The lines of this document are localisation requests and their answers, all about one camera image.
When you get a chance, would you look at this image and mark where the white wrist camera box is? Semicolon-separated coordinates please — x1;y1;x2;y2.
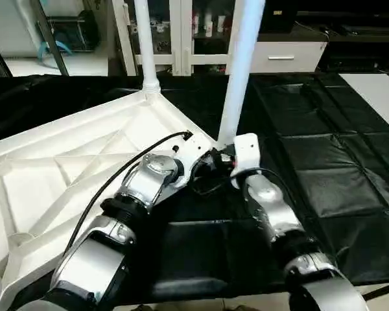
174;137;215;189
230;133;262;190

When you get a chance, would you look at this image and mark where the black table mat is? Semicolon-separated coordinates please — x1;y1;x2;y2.
0;70;389;305

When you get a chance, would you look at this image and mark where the white drawer unit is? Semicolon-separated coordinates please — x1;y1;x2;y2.
249;40;329;75

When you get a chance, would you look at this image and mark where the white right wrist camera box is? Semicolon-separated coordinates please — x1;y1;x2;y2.
230;133;262;190

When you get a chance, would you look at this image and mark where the white glass door cabinet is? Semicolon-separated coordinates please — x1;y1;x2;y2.
112;0;255;78

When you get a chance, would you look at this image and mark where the white plastic table top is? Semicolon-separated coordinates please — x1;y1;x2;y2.
0;89;218;306

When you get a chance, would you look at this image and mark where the black metal workbench leg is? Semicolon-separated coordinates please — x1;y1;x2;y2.
363;279;389;304

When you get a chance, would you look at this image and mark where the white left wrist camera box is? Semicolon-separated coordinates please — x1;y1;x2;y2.
174;137;215;189

